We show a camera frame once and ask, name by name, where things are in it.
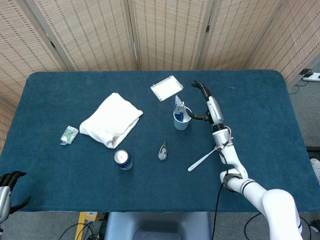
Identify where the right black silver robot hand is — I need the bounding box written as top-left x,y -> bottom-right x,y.
184,79 -> 225,127

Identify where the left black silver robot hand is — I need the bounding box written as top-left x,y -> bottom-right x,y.
0,170 -> 32,225

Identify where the blue white toothpaste tube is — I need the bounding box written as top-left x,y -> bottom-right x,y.
174,94 -> 186,122

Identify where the white toothbrush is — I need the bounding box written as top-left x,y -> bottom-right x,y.
187,147 -> 220,172

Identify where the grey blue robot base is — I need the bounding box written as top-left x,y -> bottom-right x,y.
104,211 -> 211,240

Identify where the white plastic cup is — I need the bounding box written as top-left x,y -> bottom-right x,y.
173,106 -> 193,131

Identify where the white square plastic lid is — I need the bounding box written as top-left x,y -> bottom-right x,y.
150,76 -> 184,102

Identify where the grey correction tape dispenser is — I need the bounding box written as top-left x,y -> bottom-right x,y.
157,141 -> 169,162

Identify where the yellow cardboard box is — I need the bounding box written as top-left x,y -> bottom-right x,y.
78,211 -> 99,226

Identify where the woven bamboo folding screen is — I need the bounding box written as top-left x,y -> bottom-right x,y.
0,0 -> 320,153

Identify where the green white tissue pack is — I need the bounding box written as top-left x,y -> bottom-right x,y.
60,125 -> 79,147

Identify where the white power strip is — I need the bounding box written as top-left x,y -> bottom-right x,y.
302,72 -> 320,82

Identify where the teal tablecloth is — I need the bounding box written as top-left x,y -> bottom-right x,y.
0,69 -> 311,213

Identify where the blue white soda can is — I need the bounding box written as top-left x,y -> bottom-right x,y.
113,149 -> 134,171

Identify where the white folded towel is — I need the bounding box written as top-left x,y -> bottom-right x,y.
79,92 -> 144,150

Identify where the black floor cable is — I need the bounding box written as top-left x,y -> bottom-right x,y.
59,221 -> 106,240
244,212 -> 263,240

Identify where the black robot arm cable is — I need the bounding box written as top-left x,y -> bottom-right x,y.
211,126 -> 236,240

